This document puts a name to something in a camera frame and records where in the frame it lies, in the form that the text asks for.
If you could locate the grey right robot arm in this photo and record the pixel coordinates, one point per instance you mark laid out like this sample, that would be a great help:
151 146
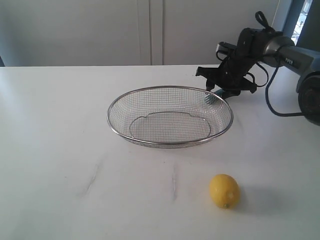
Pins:
308 90

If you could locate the white cabinet doors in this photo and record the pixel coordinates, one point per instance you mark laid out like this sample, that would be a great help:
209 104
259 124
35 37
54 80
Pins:
122 32

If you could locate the oval wire mesh basket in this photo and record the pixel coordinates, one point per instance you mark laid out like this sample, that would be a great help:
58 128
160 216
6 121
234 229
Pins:
168 117

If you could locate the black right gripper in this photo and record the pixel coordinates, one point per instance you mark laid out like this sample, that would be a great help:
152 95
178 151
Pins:
233 74

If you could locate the window with dark frame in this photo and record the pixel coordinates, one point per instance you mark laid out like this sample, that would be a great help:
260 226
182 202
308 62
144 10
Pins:
296 40

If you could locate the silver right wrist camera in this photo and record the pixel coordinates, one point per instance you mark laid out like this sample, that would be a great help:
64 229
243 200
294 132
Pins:
224 48

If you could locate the yellow lemon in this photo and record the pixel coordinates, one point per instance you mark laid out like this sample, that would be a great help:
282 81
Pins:
224 191

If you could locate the teal handled vegetable peeler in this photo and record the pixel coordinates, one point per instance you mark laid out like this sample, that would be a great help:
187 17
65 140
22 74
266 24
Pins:
210 99

